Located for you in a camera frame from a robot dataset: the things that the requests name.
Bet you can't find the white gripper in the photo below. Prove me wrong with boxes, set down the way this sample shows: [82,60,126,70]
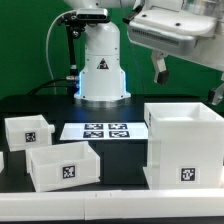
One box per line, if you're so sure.
[128,7,224,85]

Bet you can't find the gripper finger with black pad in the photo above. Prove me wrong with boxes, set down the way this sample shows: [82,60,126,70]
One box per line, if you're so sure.
[207,73,224,106]

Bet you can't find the white drawer cabinet box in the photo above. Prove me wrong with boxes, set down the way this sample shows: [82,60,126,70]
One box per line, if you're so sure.
[143,103,224,190]

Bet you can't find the small white drawer with knob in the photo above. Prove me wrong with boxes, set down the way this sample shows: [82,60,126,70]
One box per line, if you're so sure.
[5,115,55,152]

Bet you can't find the large white drawer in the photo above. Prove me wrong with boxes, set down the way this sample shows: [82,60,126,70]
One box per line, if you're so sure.
[26,141,100,192]

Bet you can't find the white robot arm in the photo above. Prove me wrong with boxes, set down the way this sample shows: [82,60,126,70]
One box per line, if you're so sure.
[64,0,224,105]

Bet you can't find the white sheet with markers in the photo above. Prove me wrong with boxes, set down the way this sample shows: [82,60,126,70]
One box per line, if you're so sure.
[60,122,148,141]

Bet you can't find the white block at left edge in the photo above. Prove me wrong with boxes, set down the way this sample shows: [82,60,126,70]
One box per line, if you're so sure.
[0,152,4,173]

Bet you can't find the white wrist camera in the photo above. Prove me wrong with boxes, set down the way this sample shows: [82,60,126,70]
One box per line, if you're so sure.
[123,0,224,24]

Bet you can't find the black camera stand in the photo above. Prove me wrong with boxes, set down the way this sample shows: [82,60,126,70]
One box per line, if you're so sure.
[57,8,110,95]

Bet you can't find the white front border rail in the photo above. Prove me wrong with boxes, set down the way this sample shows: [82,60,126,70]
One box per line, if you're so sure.
[0,188,224,221]

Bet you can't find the black cables on table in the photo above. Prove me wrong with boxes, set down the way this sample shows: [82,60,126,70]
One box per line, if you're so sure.
[27,75,80,97]

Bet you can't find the grey cable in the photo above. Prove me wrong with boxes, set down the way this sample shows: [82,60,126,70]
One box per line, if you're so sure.
[45,9,78,95]

